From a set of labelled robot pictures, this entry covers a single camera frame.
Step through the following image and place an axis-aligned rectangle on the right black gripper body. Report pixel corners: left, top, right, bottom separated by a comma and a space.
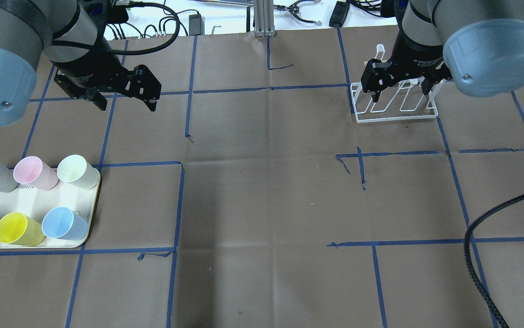
361, 32, 453, 94

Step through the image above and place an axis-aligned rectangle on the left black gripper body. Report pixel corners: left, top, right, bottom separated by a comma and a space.
54, 55, 162, 101

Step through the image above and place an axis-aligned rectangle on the white plastic cup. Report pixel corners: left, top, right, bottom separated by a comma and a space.
57, 155, 100, 190

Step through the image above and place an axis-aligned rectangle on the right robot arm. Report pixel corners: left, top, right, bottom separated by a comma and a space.
360, 0, 524, 102

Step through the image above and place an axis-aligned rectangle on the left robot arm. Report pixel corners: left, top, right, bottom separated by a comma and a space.
0, 0, 162, 127

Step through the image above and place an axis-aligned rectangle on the pink plastic cup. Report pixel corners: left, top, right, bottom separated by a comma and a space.
13, 156, 59, 190

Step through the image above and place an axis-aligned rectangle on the blue plastic cup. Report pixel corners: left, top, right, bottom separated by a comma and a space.
41, 207, 88, 241

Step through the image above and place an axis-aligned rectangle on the yellow plastic cup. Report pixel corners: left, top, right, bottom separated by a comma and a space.
0, 212, 46, 247

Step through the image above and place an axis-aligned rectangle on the black power adapter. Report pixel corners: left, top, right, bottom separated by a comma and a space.
188, 13, 205, 36

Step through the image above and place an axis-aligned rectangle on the cream plastic tray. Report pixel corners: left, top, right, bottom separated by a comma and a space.
0, 169, 100, 249

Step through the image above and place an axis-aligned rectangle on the white wire cup rack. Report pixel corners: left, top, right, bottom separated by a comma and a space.
350, 44, 439, 123

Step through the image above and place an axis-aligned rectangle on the aluminium frame post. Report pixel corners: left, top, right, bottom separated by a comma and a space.
253, 0, 276, 37

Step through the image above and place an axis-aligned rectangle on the black braided cable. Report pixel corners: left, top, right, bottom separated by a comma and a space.
464, 182, 524, 328

